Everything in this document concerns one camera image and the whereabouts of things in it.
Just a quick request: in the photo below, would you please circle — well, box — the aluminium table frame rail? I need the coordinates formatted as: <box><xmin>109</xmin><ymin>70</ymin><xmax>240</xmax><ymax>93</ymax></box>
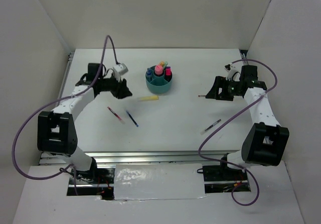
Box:
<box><xmin>40</xmin><ymin>50</ymin><xmax>262</xmax><ymax>165</ymax></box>

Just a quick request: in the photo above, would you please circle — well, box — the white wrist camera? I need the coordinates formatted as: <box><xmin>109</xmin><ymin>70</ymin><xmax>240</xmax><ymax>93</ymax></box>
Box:
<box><xmin>225</xmin><ymin>64</ymin><xmax>239</xmax><ymax>81</ymax></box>
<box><xmin>112</xmin><ymin>63</ymin><xmax>128</xmax><ymax>81</ymax></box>

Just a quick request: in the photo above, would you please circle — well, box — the black pink highlighter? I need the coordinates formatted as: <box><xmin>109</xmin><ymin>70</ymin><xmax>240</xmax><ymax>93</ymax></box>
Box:
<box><xmin>165</xmin><ymin>68</ymin><xmax>172</xmax><ymax>82</ymax></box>

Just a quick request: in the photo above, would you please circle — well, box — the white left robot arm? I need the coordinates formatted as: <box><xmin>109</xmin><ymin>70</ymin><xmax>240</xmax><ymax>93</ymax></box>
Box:
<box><xmin>37</xmin><ymin>63</ymin><xmax>132</xmax><ymax>183</ymax></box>

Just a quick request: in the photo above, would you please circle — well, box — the yellow highlighter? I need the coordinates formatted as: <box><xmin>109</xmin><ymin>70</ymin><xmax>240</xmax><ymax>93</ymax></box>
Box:
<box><xmin>138</xmin><ymin>95</ymin><xmax>159</xmax><ymax>101</ymax></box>

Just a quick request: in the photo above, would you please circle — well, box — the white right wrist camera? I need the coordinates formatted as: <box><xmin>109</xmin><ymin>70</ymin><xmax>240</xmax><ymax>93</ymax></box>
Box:
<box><xmin>225</xmin><ymin>64</ymin><xmax>239</xmax><ymax>81</ymax></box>

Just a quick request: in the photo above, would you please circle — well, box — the blue cap spray bottle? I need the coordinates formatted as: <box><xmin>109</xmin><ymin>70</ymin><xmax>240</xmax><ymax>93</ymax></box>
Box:
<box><xmin>145</xmin><ymin>68</ymin><xmax>153</xmax><ymax>82</ymax></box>

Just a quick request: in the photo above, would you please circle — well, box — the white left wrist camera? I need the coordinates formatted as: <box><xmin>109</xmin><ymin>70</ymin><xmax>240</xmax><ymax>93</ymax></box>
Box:
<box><xmin>112</xmin><ymin>63</ymin><xmax>128</xmax><ymax>81</ymax></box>

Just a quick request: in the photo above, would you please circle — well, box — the blue refill pen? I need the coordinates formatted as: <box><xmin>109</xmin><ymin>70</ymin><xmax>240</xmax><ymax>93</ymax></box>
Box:
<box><xmin>126</xmin><ymin>110</ymin><xmax>139</xmax><ymax>127</ymax></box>

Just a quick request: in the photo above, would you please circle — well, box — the red refill pen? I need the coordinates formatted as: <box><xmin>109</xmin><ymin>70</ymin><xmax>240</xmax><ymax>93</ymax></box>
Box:
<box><xmin>107</xmin><ymin>106</ymin><xmax>125</xmax><ymax>124</ymax></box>

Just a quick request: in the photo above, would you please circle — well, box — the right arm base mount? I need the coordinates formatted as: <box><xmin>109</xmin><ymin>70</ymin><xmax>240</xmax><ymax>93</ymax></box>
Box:
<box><xmin>197</xmin><ymin>165</ymin><xmax>250</xmax><ymax>193</ymax></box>

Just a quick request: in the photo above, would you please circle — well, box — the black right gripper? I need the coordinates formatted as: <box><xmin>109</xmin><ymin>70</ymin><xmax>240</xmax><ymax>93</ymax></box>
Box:
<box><xmin>205</xmin><ymin>75</ymin><xmax>242</xmax><ymax>101</ymax></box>

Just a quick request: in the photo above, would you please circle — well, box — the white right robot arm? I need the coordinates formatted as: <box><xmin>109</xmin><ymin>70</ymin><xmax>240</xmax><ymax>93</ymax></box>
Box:
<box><xmin>206</xmin><ymin>65</ymin><xmax>289</xmax><ymax>180</ymax></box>

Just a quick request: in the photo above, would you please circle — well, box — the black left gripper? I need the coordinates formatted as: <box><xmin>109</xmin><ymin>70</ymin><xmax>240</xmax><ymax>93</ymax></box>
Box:
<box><xmin>98</xmin><ymin>72</ymin><xmax>132</xmax><ymax>99</ymax></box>

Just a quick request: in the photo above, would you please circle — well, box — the pink bottle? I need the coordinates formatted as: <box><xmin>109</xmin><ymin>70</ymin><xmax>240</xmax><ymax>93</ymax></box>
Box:
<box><xmin>154</xmin><ymin>65</ymin><xmax>164</xmax><ymax>76</ymax></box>

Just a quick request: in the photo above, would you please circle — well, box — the black gel pen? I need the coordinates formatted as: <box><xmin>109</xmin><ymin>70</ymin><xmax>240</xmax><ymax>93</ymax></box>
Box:
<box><xmin>200</xmin><ymin>119</ymin><xmax>221</xmax><ymax>135</ymax></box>

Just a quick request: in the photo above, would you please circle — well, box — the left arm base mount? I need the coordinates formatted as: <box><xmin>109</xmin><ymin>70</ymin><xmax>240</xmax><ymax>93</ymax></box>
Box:
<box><xmin>66</xmin><ymin>168</ymin><xmax>115</xmax><ymax>200</ymax></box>

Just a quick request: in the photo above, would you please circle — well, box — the teal round organizer container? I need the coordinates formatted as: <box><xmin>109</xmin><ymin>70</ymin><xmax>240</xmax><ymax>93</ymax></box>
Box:
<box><xmin>145</xmin><ymin>65</ymin><xmax>173</xmax><ymax>94</ymax></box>

